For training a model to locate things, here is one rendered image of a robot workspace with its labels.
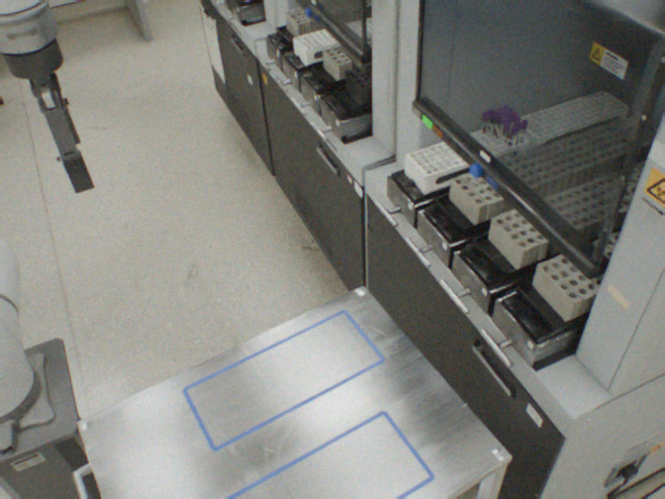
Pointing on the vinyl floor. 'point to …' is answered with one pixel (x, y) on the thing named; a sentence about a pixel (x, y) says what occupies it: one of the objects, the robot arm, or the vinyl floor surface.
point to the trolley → (298, 421)
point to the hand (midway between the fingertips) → (75, 160)
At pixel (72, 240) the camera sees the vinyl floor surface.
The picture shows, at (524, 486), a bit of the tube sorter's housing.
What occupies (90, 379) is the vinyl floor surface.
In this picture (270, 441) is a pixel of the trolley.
